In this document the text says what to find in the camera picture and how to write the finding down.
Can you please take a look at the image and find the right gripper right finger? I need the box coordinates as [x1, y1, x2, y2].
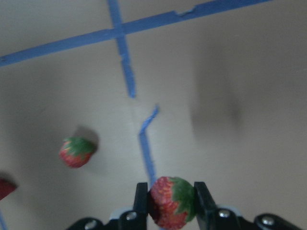
[194, 182, 300, 230]

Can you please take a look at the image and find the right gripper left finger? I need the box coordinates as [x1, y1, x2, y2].
[68, 183, 148, 230]

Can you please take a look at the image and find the red strawberry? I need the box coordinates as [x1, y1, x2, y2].
[59, 137, 97, 168]
[0, 178, 17, 200]
[148, 176, 196, 230]

